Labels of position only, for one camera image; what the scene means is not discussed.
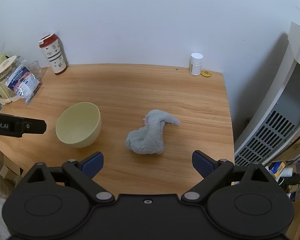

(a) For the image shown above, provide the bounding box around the red and white tumbler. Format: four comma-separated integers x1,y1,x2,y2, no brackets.
38,33,67,76

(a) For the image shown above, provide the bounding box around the grey fluffy cloth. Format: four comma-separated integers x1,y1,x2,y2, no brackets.
126,109,181,155

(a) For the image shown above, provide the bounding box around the clear glass cup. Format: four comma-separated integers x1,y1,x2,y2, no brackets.
27,60,43,80

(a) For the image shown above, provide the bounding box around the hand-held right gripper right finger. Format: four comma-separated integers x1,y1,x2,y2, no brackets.
181,150,277,205

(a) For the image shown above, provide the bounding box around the white plastic bottle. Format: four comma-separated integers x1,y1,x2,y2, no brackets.
281,167,294,179

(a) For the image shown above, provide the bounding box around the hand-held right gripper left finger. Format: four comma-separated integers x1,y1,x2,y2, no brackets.
22,152,115,205

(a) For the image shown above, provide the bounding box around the pale yellow bowl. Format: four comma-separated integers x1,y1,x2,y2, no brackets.
55,102,102,149

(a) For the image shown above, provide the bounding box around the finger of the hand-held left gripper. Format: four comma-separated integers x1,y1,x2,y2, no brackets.
22,118,47,135

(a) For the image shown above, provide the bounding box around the cardboard box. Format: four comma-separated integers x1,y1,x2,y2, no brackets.
0,155,24,181

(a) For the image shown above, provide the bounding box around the clear plastic packet blue label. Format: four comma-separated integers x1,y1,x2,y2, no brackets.
6,64,42,106

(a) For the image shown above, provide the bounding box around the glass pitcher with cream lid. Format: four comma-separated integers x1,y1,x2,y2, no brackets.
0,55,28,104

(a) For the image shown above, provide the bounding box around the white tower appliance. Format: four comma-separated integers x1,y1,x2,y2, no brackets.
234,21,300,167

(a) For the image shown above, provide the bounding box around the blue and yellow packet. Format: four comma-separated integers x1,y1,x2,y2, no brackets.
268,162,287,177

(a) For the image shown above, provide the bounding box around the white pill bottle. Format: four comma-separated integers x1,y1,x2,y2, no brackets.
189,53,204,76

